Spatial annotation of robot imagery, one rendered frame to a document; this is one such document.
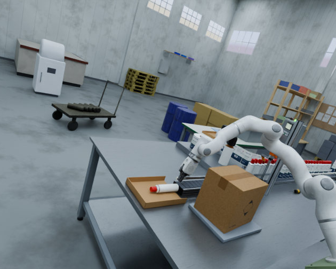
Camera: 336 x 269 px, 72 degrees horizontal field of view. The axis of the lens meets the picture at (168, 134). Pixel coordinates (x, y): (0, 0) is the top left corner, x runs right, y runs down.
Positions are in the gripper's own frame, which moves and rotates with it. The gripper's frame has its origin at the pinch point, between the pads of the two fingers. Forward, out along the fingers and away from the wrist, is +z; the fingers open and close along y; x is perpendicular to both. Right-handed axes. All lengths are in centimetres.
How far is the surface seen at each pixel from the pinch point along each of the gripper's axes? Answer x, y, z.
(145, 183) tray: 10.5, -14.2, 15.4
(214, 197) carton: -29.5, -1.6, -5.8
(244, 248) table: -52, 12, 6
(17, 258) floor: 48, -43, 115
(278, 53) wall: 602, 798, -584
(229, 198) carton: -37.6, -2.4, -10.8
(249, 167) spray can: -1, 64, -32
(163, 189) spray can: -2.3, -10.5, 10.1
